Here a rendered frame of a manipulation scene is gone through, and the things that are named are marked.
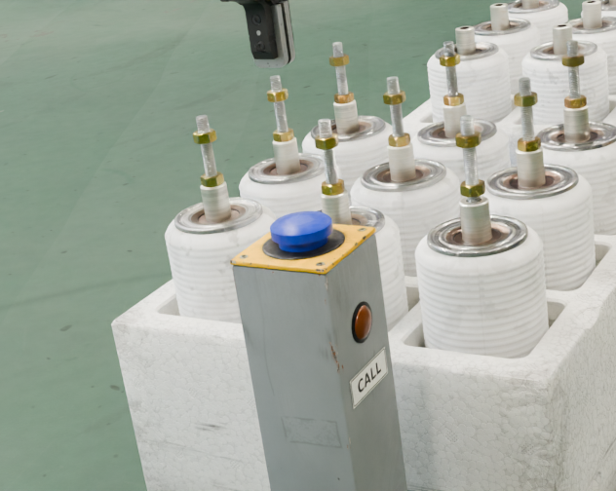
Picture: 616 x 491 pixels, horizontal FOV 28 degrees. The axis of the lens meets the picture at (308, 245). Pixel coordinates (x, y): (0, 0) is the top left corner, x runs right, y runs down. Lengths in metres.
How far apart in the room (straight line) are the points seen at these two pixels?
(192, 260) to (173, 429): 0.16
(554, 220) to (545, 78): 0.43
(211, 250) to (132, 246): 0.74
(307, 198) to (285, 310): 0.34
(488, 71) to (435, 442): 0.62
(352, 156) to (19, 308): 0.59
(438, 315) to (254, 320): 0.18
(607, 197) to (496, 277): 0.24
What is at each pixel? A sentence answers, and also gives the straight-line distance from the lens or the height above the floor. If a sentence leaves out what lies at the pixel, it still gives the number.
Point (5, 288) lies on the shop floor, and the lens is 1.68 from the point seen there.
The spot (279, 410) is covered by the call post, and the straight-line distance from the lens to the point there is 0.81.
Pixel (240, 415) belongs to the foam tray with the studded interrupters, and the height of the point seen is 0.11.
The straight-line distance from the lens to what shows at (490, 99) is 1.45.
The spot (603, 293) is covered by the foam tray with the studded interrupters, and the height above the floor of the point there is 0.18.
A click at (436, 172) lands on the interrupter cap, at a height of 0.25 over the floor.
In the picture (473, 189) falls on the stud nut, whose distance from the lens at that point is 0.90.
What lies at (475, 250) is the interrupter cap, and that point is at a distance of 0.89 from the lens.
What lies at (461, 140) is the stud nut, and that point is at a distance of 0.89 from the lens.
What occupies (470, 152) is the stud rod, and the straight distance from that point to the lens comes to 0.90.
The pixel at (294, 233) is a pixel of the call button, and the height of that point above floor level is 0.33.
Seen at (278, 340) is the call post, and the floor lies 0.26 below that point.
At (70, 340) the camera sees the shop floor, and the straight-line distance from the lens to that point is 1.48.
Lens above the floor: 0.60
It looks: 22 degrees down
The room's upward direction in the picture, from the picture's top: 8 degrees counter-clockwise
